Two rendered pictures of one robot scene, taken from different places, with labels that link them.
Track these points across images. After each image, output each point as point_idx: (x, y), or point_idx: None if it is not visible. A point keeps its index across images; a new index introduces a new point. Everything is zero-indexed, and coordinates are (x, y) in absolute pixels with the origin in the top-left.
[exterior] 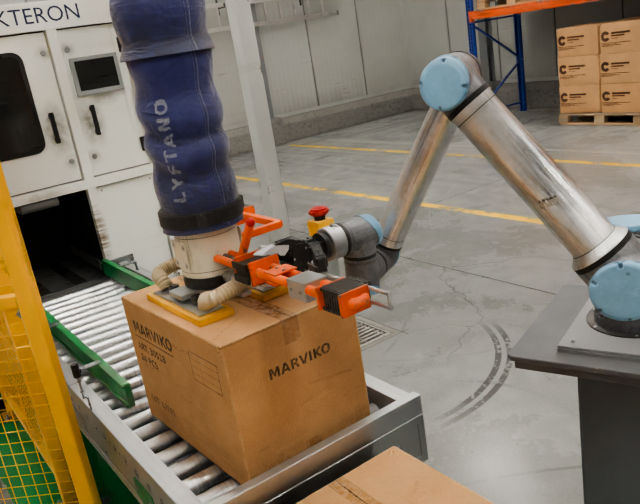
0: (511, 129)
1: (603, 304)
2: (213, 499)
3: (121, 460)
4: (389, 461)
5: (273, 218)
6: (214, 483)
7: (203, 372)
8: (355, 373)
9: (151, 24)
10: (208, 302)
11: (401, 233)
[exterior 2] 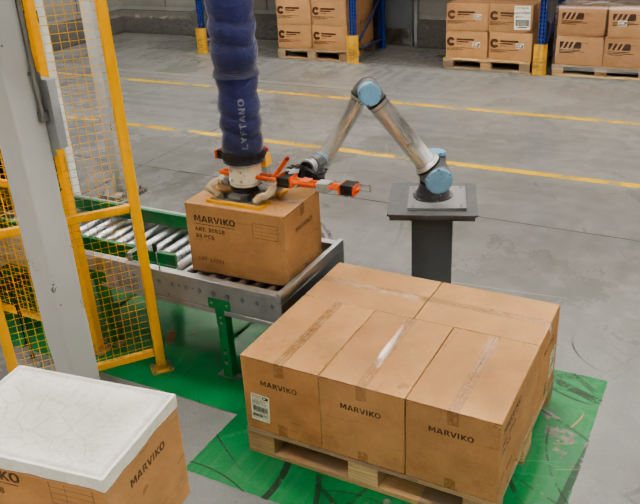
0: (396, 114)
1: (431, 187)
2: None
3: (192, 292)
4: (342, 267)
5: None
6: None
7: (263, 232)
8: (318, 230)
9: (243, 64)
10: (264, 198)
11: (331, 160)
